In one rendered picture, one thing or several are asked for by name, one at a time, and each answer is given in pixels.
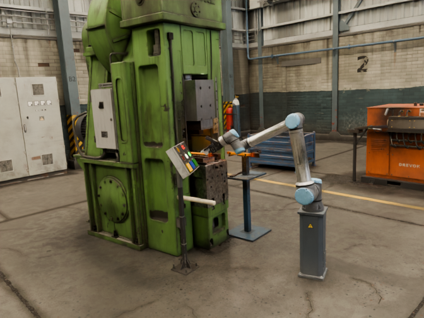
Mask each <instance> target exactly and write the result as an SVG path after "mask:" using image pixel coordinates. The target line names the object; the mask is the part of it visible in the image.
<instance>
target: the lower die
mask: <svg viewBox="0 0 424 318"><path fill-rule="evenodd" d="M192 154H193V156H194V158H195V160H196V161H197V159H198V162H205V163H211V162H214V161H215V158H214V157H213V156H211V157H209V155H202V154H196V155H194V153H192Z"/></svg>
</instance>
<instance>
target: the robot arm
mask: <svg viewBox="0 0 424 318"><path fill-rule="evenodd" d="M304 122H305V117H304V116H303V114H301V113H299V112H297V113H294V114H290V115H288V116H287V117H286V119H285V121H283V122H280V123H279V124H277V125H275V126H273V127H270V128H269V129H266V130H264V131H262V132H260V133H258V134H256V135H254V136H251V137H249V138H247V139H245V140H243V141H240V140H239V135H238V133H237V132H236V131H235V130H234V129H232V130H230V131H228V132H227V133H225V134H224V135H222V136H220V137H219V138H218V139H217V140H215V139H213V138H211V137H209V136H206V137H205V139H207V140H209V141H211V142H212V144H210V145H209V146H208V147H207V148H205V149H203V150H202V151H201V153H202V152H203V153H204V154H205V155H207V154H209V152H208V151H209V150H210V151H211V152H212V154H213V153H215V152H217V151H218V150H220V149H221V148H223V147H224V146H225V145H226V144H228V143H230V145H231V146H232V148H233V150H234V152H235V153H236V155H238V154H241V153H243V152H244V151H245V150H248V149H249V148H251V147H253V146H255V145H257V144H259V143H262V142H263V141H265V140H267V139H270V138H272V137H274V136H276V135H279V134H281V133H283V132H285V131H287V130H288V131H289V134H290V141H291V148H292V152H293V159H294V164H295V171H296V175H297V183H296V184H295V185H296V192H295V199H296V201H297V202H298V203H299V204H302V210H303V211H305V212H309V213H320V212H322V211H324V205H323V203H322V180H321V179H315V178H311V177H310V170H309V163H308V158H307V150H306V146H305V139H304V135H303V124H304Z"/></svg>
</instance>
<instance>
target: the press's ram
mask: <svg viewBox="0 0 424 318"><path fill-rule="evenodd" d="M184 94H185V114H186V121H203V120H208V119H215V96H214V83H213V79H195V80H186V81H184Z"/></svg>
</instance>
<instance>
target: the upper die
mask: <svg viewBox="0 0 424 318"><path fill-rule="evenodd" d="M186 124H187V130H204V129H210V128H213V119H208V120H203V121H186Z"/></svg>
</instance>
